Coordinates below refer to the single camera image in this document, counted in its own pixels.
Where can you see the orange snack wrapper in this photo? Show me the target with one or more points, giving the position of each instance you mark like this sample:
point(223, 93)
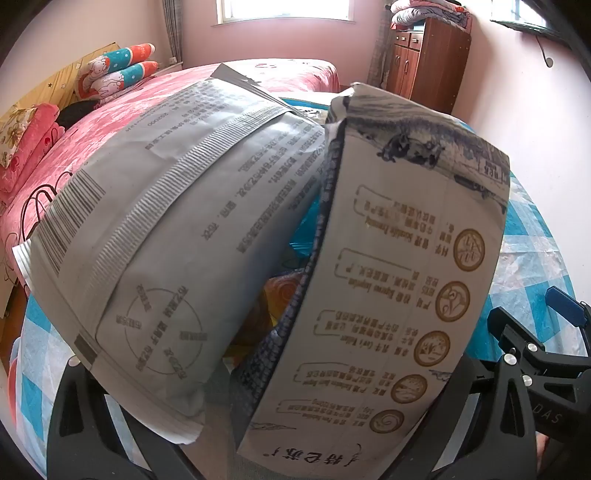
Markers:
point(277, 295)

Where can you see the cartoon bolster pillow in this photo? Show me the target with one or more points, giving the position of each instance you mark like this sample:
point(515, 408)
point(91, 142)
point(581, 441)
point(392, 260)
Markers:
point(129, 78)
point(120, 57)

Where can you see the wall-mounted television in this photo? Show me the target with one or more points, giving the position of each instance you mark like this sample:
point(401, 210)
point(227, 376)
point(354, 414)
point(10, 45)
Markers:
point(526, 26)

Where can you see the wooden cabinet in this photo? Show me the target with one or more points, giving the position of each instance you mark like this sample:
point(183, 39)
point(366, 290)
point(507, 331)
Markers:
point(434, 64)

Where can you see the grey printed snack packet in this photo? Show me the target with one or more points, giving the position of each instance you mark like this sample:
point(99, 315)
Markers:
point(161, 230)

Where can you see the window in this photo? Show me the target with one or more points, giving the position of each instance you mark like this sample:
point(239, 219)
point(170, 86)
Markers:
point(286, 9)

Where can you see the grey curtain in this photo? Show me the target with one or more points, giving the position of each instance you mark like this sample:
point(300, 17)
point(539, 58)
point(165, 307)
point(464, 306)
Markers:
point(174, 32)
point(379, 46)

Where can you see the white packet with gold circles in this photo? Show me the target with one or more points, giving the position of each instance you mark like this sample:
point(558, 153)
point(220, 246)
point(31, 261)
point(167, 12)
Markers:
point(392, 277)

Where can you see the stack of folded quilts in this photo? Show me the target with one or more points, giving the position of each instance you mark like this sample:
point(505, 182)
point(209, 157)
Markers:
point(429, 11)

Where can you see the pink folded blanket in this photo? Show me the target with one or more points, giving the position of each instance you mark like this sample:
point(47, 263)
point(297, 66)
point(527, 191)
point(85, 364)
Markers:
point(44, 138)

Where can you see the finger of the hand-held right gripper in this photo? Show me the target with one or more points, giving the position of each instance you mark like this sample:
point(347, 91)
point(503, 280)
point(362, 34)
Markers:
point(563, 304)
point(512, 332)

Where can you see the yellow headboard cover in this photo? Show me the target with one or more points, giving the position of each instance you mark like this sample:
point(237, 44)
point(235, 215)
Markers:
point(55, 78)

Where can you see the blue checked tablecloth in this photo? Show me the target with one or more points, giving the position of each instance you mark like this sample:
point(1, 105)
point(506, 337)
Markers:
point(531, 221)

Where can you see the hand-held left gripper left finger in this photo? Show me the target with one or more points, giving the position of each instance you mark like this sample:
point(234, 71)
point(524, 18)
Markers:
point(69, 415)

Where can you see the black garment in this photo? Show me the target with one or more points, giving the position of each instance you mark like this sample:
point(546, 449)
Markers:
point(76, 115)

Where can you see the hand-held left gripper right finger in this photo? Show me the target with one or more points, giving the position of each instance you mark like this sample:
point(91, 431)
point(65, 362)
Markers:
point(512, 443)

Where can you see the bed with pink blanket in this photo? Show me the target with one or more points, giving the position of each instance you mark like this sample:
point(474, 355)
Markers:
point(138, 101)

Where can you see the floral pillow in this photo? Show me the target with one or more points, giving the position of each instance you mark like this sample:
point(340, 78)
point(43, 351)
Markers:
point(16, 134)

